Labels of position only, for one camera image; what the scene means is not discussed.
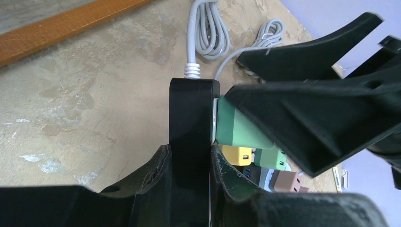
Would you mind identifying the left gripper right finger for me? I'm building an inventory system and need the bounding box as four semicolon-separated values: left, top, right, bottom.
210;145;388;227

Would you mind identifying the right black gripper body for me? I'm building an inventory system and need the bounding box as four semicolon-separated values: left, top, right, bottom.
346;35;401;190

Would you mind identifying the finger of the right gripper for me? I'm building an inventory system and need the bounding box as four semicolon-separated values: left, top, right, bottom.
225;66;401;177
237;12;383;81

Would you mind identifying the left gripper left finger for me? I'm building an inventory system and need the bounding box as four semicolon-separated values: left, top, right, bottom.
0;145;172;227

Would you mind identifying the yellow plug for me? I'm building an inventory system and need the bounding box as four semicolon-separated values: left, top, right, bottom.
219;144;252;166

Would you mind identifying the green plug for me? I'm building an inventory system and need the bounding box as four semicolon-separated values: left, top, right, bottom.
254;148;287;171
216;95;279;150

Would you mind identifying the black power strip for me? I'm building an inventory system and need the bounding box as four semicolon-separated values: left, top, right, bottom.
239;163;262;185
169;78;220;227

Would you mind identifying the white power strip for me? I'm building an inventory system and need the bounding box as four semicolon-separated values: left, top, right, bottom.
259;164;292;192

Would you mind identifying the pink plug on hub left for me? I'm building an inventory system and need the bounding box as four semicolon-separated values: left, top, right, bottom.
269;170;301;192

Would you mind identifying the pink plug on hub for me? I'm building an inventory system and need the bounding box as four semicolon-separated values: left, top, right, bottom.
269;170;301;192
298;186;309;193

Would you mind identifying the pink plug on hub right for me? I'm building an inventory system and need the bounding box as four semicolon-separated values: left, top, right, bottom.
298;186;309;193

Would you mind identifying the orange white pen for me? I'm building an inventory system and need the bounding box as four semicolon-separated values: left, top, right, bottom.
332;166;342;193

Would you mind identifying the orange wooden rack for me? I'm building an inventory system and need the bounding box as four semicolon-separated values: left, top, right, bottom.
0;0;150;66

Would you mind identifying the grey cable middle bundle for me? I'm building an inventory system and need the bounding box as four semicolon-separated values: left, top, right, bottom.
214;18;285;80

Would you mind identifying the grey cable bundle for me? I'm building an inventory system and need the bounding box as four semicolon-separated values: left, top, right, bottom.
214;18;285;80
184;0;231;79

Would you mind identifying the white wall clip lower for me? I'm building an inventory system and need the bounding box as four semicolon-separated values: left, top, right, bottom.
341;168;349;189

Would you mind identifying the grey cable left bundle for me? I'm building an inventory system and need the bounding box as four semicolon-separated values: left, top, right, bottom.
184;0;231;79

